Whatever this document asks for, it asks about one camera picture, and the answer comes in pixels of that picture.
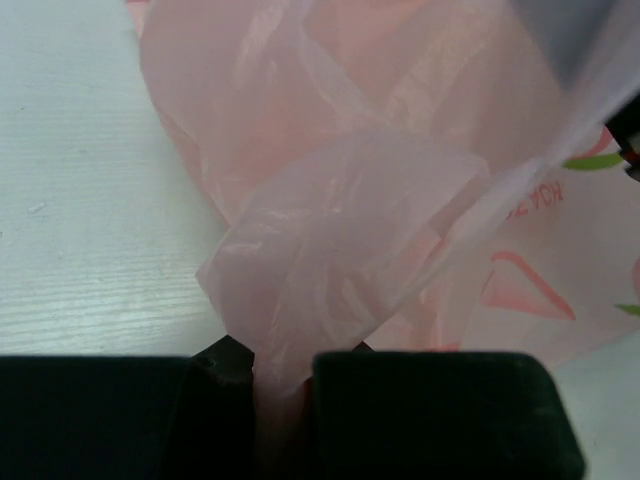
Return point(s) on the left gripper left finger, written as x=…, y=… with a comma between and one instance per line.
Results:
x=128, y=417

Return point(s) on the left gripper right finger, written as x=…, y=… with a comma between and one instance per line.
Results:
x=469, y=415

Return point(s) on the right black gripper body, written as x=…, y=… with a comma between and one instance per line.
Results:
x=624, y=126

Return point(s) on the pink plastic bag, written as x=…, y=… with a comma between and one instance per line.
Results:
x=414, y=175

